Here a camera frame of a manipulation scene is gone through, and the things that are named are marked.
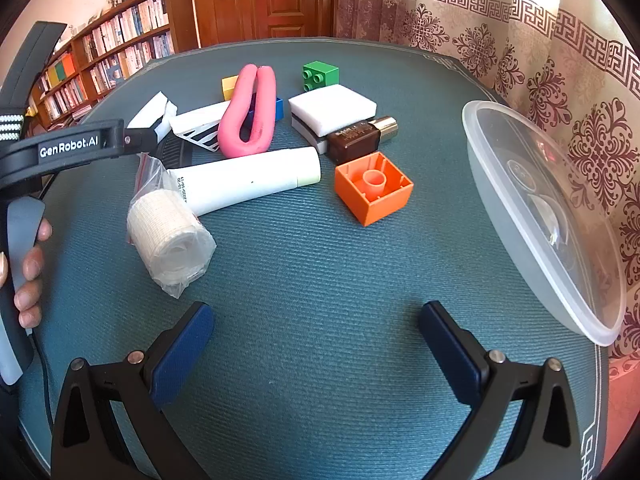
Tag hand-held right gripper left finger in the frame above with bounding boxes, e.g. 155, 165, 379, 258
50, 301, 216, 480

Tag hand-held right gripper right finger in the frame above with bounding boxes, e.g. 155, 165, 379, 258
419, 301, 583, 480

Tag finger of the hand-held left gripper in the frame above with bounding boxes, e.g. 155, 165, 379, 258
122, 127, 163, 156

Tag white black-striped box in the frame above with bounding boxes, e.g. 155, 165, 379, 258
169, 100, 232, 152

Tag pink foam tube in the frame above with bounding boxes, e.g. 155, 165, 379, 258
218, 64, 277, 158

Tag bagged bandage roll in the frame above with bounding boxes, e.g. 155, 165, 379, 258
126, 154, 218, 300

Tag white squeeze tube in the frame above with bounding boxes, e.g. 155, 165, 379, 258
167, 147, 322, 217

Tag clear plastic container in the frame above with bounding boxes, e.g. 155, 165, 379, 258
461, 100, 628, 347

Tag orange toy brick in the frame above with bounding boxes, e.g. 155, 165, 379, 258
334, 151, 415, 227

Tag large white sponge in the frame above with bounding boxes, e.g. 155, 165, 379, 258
288, 84, 377, 138

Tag brown glass bottle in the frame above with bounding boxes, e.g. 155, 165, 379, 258
326, 116, 399, 166

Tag teal covered desktop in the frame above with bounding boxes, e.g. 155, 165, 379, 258
17, 36, 611, 480

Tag person's left hand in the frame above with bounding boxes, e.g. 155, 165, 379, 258
14, 217, 53, 331

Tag small white sponge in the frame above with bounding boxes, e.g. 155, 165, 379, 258
126, 91, 178, 143

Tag rows of books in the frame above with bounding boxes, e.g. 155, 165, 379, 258
32, 0, 176, 121

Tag wooden bookshelf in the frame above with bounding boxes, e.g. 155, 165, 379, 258
27, 0, 201, 133

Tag blue toy brick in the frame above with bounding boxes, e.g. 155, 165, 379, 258
248, 92, 285, 123

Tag black and white sponge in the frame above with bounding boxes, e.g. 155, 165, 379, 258
291, 115, 331, 155

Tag green toy brick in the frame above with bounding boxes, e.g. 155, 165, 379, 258
302, 61, 340, 93

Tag wooden door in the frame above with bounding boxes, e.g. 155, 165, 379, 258
192, 0, 343, 51

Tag patterned curtain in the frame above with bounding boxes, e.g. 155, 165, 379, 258
335, 0, 640, 466

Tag black cable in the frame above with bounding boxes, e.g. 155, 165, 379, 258
27, 330, 55, 431

